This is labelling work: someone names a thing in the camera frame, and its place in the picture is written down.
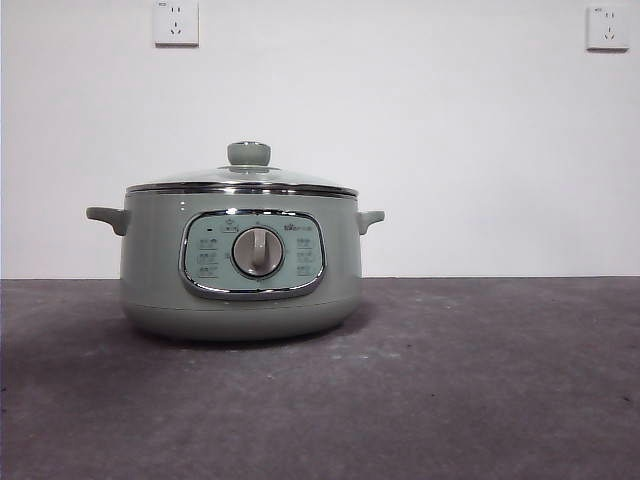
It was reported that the pale green electric pot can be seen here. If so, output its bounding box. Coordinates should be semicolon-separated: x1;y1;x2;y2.
85;192;386;342

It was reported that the white wall socket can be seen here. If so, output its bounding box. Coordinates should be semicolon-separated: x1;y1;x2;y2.
585;5;630;52
153;0;200;49

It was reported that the glass lid with green knob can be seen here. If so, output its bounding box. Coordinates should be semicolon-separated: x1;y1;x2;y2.
124;141;360;197

